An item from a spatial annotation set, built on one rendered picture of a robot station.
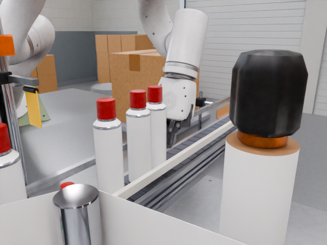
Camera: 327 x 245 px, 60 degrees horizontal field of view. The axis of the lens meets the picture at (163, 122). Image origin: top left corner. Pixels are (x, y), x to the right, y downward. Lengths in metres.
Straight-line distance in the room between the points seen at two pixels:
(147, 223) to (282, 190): 0.18
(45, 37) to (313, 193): 0.91
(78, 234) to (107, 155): 0.28
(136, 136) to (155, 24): 0.32
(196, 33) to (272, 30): 4.17
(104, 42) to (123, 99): 3.52
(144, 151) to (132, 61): 0.53
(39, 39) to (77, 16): 6.16
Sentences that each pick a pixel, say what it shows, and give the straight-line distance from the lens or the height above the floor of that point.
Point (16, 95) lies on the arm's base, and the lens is 1.21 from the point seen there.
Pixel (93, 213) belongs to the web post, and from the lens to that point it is 0.25.
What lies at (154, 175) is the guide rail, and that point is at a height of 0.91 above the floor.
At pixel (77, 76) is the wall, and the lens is 7.16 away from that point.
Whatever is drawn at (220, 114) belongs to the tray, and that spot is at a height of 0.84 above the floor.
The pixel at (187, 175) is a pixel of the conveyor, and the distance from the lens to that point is 0.72.
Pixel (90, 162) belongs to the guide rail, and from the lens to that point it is 0.57.
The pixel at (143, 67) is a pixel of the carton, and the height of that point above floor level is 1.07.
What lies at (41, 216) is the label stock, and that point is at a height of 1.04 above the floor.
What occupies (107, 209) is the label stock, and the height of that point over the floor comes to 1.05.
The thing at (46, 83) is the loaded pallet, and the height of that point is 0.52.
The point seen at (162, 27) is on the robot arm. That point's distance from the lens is 0.78.
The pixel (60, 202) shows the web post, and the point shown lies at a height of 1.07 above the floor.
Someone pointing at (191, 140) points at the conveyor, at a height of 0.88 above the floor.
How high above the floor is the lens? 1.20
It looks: 18 degrees down
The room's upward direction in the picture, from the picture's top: straight up
